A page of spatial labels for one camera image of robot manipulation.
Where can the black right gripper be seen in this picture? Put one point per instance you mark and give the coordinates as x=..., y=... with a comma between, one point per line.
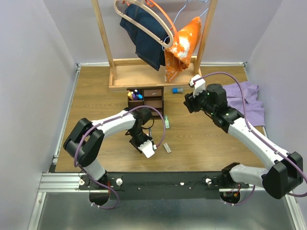
x=190, y=99

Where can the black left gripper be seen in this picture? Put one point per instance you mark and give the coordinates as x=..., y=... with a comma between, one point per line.
x=136, y=145

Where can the black highlighter purple cap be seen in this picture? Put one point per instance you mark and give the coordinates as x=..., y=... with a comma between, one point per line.
x=135, y=97

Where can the brown wooden desk organizer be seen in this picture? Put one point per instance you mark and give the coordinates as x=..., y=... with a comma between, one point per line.
x=152, y=96

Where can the pink highlighter orange cap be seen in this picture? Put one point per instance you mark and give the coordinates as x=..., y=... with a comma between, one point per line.
x=130, y=96

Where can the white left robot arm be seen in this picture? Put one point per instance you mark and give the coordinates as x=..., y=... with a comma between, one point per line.
x=85, y=140

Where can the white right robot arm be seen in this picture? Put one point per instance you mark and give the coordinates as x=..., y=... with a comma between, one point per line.
x=282, y=170

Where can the blue grey cylinder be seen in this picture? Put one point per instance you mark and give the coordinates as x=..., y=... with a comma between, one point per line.
x=177, y=90

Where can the beige eraser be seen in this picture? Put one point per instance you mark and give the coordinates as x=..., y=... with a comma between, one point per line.
x=167, y=148

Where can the small green bottle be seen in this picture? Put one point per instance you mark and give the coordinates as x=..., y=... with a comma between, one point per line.
x=166, y=120

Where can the orange white cloth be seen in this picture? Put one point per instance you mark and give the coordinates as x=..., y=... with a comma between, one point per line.
x=178, y=56

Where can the purple cloth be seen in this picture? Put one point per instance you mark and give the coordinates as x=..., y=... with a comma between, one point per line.
x=254, y=107

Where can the wooden clothes rack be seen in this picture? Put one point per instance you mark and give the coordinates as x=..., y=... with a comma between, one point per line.
x=134, y=72

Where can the beige wooden hanger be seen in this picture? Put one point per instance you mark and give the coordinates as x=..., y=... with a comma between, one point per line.
x=148, y=26

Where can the dark blue jeans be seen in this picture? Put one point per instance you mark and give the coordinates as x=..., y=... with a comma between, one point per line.
x=146, y=47

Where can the orange plastic hanger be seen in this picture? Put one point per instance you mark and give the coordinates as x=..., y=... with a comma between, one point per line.
x=147, y=6

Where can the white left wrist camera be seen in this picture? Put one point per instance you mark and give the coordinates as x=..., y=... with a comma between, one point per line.
x=148, y=148

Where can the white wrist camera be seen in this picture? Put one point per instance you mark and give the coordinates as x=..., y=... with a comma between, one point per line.
x=148, y=148
x=198, y=84

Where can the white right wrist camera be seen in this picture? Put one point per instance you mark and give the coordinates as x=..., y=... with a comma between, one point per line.
x=198, y=84

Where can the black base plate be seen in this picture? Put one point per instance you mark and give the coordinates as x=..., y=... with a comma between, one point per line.
x=169, y=185

